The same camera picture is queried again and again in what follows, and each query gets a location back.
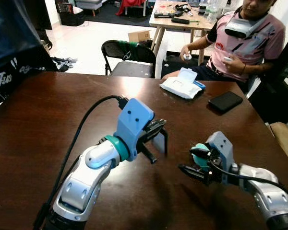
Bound black folding chair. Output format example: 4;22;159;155
101;40;156;78

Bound teal plush keychain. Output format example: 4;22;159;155
190;144;210;169

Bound black remote control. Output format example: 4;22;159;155
171;17;190;24

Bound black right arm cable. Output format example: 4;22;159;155
212;165;288;204

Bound dark grey rug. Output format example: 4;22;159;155
84;2;156;27

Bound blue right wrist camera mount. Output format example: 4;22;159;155
206;132;234;185

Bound grey bench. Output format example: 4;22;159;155
74;0;104;16

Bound black headphones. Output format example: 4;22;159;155
175;4;192;12

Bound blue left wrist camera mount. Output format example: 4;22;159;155
115;98;155;161

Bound black and white gear heap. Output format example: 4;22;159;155
52;57;78;72

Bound small cardboard box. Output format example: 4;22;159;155
128;30;151;44

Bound black smartphone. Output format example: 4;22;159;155
208;91;243;114

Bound dark printed fabric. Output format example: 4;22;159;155
0;0;58;101

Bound light wooden table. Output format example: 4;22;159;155
149;0;216;65

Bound seated person in pink shirt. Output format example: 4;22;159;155
162;0;286;94

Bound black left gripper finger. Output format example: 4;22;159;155
152;128;169;158
138;142;158;165

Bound white wet wipes pack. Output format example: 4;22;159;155
159;67;206;99

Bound flat cardboard slab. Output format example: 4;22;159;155
268;122;288;163

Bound green strap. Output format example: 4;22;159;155
120;42;140;60

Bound black storage crate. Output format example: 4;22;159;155
55;0;85;27

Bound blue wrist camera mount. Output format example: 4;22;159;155
206;132;234;185
115;98;155;161

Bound grey VR headset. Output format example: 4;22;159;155
224;12;269;39

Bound clear plastic bottle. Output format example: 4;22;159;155
207;0;219;22

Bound dark handheld gadget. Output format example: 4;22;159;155
154;11;176;19

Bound red cloth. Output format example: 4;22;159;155
116;0;147;16

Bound black upright stand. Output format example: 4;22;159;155
247;31;288;125

